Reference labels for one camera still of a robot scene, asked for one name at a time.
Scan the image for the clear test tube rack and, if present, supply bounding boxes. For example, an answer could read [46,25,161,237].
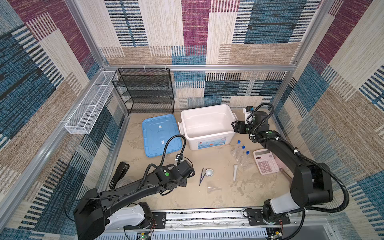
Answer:
[231,145,255,171]

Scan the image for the white plastic storage bin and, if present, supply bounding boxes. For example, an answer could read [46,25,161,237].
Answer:
[178,105,237,151]

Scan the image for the white ceramic pestle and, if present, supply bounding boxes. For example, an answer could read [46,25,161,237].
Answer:
[233,164,239,182]

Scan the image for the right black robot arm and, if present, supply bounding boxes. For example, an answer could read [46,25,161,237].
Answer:
[232,103,350,224]

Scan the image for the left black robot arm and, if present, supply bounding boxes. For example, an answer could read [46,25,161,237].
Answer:
[73,135,195,240]

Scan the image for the blue plastic tweezers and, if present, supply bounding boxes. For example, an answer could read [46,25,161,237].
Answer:
[199,168,206,185]

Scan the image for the small white mortar bowl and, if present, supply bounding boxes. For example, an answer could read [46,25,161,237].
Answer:
[205,169,214,177]

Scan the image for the pink calculator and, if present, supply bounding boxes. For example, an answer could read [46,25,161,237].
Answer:
[253,149,280,175]

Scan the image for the blue plastic bin lid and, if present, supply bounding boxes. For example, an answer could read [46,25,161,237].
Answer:
[142,114,180,158]

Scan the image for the black stapler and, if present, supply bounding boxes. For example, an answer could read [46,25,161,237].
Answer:
[109,162,130,190]

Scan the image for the clear tape roll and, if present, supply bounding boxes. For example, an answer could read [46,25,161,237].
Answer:
[116,178,133,189]

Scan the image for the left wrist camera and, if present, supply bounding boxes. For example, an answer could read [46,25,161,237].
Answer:
[175,154,184,166]

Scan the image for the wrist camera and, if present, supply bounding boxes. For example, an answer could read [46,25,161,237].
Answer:
[243,106,254,124]
[175,154,184,166]

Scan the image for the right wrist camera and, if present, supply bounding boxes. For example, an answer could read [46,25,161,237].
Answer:
[243,106,254,124]

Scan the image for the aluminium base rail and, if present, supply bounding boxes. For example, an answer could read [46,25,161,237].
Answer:
[78,206,334,240]

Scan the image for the black wire shelf rack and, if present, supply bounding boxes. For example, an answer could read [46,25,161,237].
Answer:
[112,68,175,114]

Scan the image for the white wire mesh basket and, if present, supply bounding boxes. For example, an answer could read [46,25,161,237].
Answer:
[65,71,115,135]

